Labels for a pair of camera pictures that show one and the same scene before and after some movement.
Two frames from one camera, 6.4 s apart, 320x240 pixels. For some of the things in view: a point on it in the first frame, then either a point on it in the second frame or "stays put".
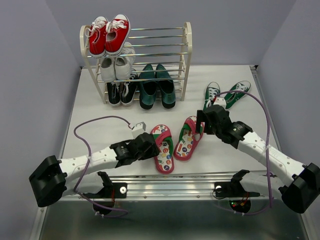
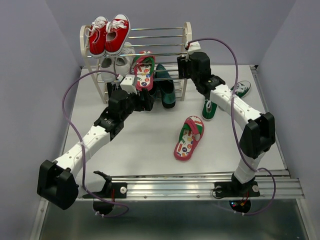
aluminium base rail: x=162 y=186 stays put
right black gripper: x=202 y=117 to x=182 y=62
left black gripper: x=152 y=150 to x=147 y=104
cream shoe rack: x=153 y=66 stays put
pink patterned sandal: x=164 y=161 to x=144 y=70
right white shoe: x=123 y=62 stays put
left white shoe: x=107 y=69 stays put
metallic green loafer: x=166 y=88 stays put
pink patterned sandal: x=188 y=139 stays put
